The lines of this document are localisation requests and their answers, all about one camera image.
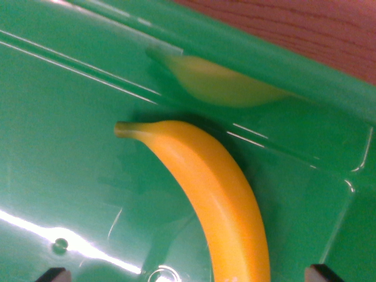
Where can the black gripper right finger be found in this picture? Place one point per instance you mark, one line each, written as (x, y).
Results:
(318, 275)

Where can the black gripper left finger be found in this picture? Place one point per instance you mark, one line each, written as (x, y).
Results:
(55, 276)

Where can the yellow plastic banana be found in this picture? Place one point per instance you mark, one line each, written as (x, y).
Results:
(217, 191)

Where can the green plastic bin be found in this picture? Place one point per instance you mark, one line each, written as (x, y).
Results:
(73, 132)

